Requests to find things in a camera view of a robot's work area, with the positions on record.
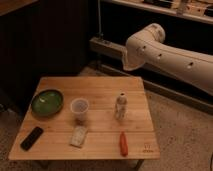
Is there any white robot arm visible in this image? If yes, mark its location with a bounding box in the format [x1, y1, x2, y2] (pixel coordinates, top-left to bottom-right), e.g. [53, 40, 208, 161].
[122, 23, 213, 96]

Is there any clear plastic bottle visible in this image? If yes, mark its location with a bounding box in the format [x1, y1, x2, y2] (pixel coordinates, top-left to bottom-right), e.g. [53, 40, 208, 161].
[115, 93, 127, 120]

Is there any clear plastic cup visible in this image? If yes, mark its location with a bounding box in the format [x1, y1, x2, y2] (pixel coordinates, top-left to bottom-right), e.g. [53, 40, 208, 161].
[70, 98, 89, 121]

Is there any vertical metal pole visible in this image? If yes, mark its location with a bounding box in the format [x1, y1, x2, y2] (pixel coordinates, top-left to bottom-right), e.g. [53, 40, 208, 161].
[97, 0, 103, 40]

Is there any white snack packet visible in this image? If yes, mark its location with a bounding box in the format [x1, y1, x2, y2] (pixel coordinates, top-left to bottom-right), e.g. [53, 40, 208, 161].
[70, 126, 88, 148]

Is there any green ceramic bowl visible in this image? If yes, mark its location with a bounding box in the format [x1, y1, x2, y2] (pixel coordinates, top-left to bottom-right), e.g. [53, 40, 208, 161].
[31, 89, 64, 117]

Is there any orange carrot toy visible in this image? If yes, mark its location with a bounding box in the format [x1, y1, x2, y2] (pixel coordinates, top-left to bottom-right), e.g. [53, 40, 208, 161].
[120, 132, 128, 156]

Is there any black remote control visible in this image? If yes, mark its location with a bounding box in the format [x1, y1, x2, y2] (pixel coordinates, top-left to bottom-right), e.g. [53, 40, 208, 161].
[20, 127, 44, 151]

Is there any upper wooden shelf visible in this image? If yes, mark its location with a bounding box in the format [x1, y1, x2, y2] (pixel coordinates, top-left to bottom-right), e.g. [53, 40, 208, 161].
[103, 0, 213, 25]

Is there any metal shelf rail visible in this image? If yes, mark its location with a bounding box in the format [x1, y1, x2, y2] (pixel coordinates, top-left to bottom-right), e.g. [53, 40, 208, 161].
[89, 37, 171, 77]

